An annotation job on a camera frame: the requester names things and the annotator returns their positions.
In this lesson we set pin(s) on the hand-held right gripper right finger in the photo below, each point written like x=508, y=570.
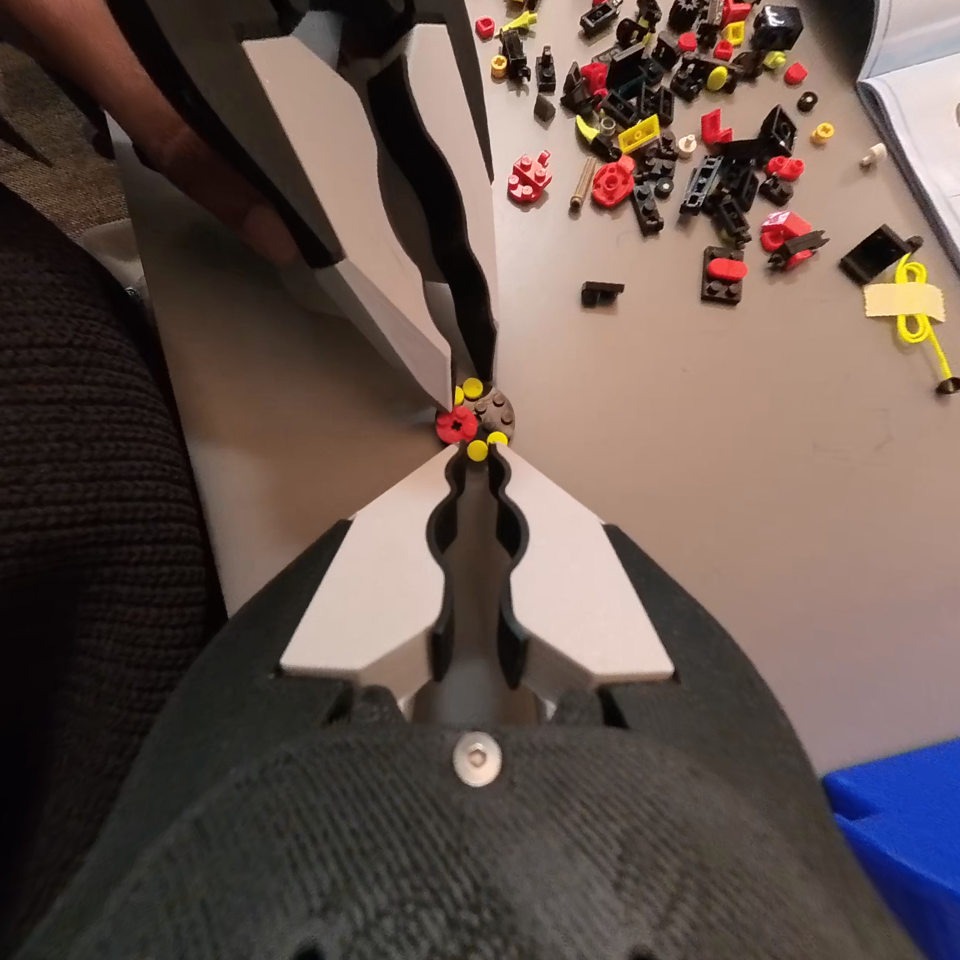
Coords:
x=592, y=600

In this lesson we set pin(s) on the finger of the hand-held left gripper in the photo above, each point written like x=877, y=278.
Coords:
x=457, y=112
x=330, y=165

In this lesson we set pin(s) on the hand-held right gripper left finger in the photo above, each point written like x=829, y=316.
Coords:
x=367, y=600

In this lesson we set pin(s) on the round black lego plate assembly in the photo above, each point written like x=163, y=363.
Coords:
x=491, y=409

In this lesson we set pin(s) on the small black lego bracket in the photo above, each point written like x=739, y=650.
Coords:
x=600, y=292

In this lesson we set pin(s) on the red lego plate with pin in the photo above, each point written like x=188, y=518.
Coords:
x=529, y=178

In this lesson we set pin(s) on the tan lego axle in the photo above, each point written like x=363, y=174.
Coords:
x=581, y=184

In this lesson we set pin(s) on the red round lego plate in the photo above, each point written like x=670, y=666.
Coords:
x=611, y=184

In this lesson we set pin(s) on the pile of lego pieces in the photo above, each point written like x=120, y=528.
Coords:
x=675, y=97

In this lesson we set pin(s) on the black lego plate red tile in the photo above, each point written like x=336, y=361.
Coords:
x=724, y=274

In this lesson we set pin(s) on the red black lego clip piece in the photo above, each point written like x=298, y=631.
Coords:
x=787, y=240

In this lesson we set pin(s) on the small white lego piece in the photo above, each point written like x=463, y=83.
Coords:
x=872, y=155

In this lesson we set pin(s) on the black lego slope piece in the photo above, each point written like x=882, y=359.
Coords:
x=874, y=255

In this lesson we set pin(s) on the lego instruction booklet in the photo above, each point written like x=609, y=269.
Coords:
x=922, y=90

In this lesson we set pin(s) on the person's left hand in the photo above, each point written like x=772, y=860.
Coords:
x=112, y=75

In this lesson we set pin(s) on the person's black knit sweater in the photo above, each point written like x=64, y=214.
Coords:
x=90, y=525

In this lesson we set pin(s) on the blue storage bin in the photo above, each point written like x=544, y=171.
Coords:
x=900, y=825

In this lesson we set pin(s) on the beige tape strip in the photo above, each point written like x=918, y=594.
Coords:
x=900, y=300

